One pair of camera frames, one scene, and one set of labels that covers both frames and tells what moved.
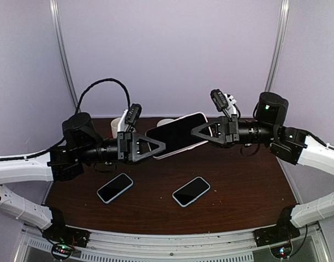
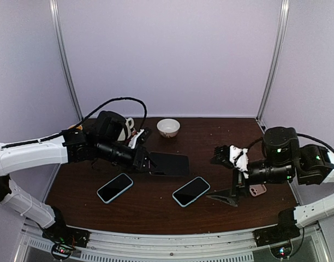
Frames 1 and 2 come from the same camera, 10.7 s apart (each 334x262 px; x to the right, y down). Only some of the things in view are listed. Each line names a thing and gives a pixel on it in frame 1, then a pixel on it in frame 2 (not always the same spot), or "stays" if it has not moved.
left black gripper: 128,146 to 141,155
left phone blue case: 114,188 stays
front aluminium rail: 235,245 stays
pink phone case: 177,135 to 256,190
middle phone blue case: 191,191 stays
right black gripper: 227,132 to 238,185
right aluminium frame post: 282,25 stays
